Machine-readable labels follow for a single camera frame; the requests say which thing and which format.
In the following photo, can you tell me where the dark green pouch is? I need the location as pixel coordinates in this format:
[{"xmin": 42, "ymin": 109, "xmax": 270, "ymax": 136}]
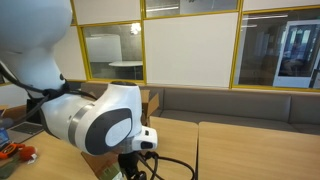
[{"xmin": 0, "ymin": 156, "xmax": 20, "ymax": 179}]

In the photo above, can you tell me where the grey bench sofa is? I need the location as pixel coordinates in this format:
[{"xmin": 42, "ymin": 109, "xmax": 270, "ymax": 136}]
[{"xmin": 80, "ymin": 82, "xmax": 320, "ymax": 136}]

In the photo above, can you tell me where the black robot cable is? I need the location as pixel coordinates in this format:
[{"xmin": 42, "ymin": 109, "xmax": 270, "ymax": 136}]
[{"xmin": 0, "ymin": 63, "xmax": 196, "ymax": 180}]

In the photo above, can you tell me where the grey open laptop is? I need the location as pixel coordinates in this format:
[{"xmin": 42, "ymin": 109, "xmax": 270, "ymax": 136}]
[{"xmin": 5, "ymin": 99, "xmax": 43, "ymax": 143}]

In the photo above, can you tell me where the red fuzzy ball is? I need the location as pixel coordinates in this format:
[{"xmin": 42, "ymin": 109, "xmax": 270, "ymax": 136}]
[{"xmin": 19, "ymin": 146, "xmax": 37, "ymax": 161}]

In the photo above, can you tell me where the white round table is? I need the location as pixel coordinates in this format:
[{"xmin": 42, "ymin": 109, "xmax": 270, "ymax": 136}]
[{"xmin": 110, "ymin": 61, "xmax": 143, "ymax": 80}]

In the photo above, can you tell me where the brown cardboard box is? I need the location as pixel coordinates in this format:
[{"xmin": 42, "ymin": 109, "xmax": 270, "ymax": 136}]
[{"xmin": 81, "ymin": 90, "xmax": 159, "ymax": 180}]

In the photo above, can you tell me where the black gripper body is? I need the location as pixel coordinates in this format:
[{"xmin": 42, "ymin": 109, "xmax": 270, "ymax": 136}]
[{"xmin": 118, "ymin": 152, "xmax": 147, "ymax": 180}]

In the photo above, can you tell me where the white door frame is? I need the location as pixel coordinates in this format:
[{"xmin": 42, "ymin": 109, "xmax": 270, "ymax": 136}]
[{"xmin": 273, "ymin": 20, "xmax": 320, "ymax": 88}]

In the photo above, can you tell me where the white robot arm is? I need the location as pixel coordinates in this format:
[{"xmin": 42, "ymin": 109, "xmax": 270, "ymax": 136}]
[{"xmin": 0, "ymin": 0, "xmax": 158, "ymax": 162}]

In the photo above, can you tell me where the blue box edge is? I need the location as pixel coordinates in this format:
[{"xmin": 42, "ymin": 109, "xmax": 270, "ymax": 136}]
[{"xmin": 0, "ymin": 128, "xmax": 10, "ymax": 148}]

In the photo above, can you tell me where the orange tool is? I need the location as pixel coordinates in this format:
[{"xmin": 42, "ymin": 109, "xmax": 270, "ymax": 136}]
[{"xmin": 0, "ymin": 143, "xmax": 25, "ymax": 159}]

